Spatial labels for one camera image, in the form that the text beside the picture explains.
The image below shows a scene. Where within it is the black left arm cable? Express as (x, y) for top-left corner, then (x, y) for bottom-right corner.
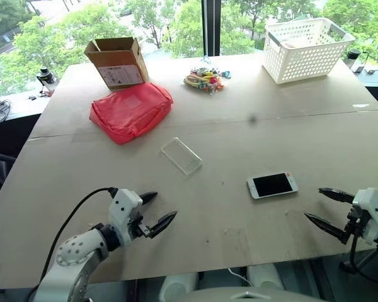
(24, 187), (118, 302)

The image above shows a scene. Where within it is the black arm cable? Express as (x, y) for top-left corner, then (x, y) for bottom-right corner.
(338, 232), (378, 288)
(24, 187), (118, 302)

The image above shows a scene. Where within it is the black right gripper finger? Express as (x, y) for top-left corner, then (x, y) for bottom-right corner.
(304, 211), (351, 246)
(318, 187), (356, 204)

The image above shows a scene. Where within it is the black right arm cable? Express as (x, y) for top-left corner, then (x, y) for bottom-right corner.
(338, 232), (378, 288)

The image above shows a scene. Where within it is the clear transparent phone case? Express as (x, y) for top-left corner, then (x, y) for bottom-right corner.
(159, 137), (203, 177)

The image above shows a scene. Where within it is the black bottle with silver band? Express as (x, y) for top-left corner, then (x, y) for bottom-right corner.
(35, 66), (57, 92)

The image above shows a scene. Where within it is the flat white red packet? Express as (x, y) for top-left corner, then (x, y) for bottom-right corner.
(268, 31), (303, 50)

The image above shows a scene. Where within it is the white perforated plastic basket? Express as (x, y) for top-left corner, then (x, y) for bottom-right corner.
(261, 17), (356, 85)

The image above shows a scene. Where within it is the pile of colourful small items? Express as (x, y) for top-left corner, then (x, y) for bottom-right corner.
(183, 55), (232, 95)

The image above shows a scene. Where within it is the thin white cable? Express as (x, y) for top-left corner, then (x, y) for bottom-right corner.
(227, 267), (255, 288)

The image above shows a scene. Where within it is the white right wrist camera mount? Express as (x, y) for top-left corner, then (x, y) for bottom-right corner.
(352, 187), (378, 246)

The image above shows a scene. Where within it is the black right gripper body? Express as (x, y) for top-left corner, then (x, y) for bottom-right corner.
(345, 204), (367, 245)

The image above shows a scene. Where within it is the black window frame post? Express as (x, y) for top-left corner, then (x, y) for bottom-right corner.
(201, 0), (222, 58)

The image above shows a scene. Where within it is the brown cardboard box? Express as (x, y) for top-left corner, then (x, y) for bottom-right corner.
(83, 36), (150, 91)

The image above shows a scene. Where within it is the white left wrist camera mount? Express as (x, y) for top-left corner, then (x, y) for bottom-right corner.
(108, 188), (144, 247)

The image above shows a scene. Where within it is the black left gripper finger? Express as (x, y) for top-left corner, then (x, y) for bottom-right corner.
(149, 210), (178, 240)
(139, 191), (159, 206)

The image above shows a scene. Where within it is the dark cylindrical cup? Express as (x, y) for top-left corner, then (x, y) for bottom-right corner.
(346, 48), (361, 69)

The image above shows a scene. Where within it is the white smartphone black screen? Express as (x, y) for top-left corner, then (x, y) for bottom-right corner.
(246, 171), (299, 201)

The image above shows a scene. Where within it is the red fabric pouch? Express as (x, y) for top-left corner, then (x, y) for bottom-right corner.
(88, 82), (174, 145)

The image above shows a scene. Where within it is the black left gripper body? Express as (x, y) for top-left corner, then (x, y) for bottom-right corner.
(128, 208), (154, 241)

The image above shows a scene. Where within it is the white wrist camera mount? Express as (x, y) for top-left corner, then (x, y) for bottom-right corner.
(108, 188), (144, 247)
(352, 187), (378, 246)

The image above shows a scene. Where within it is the silver robot torso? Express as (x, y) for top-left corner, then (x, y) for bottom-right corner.
(175, 284), (330, 302)

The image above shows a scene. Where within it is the white rounded robot part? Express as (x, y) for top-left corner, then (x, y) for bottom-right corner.
(246, 263), (285, 291)
(161, 272), (200, 296)

